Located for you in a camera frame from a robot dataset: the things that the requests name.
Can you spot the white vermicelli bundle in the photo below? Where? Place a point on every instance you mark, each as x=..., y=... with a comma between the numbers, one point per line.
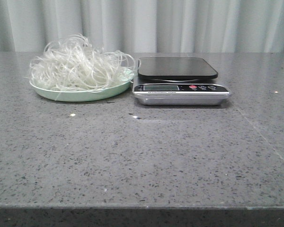
x=72, y=64

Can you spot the silver digital kitchen scale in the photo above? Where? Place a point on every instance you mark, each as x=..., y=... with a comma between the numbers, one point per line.
x=177, y=81

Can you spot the light green round plate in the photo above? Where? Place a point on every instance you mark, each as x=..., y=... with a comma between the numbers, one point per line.
x=85, y=96

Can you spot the white pleated curtain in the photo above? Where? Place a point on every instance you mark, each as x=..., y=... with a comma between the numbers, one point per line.
x=145, y=25

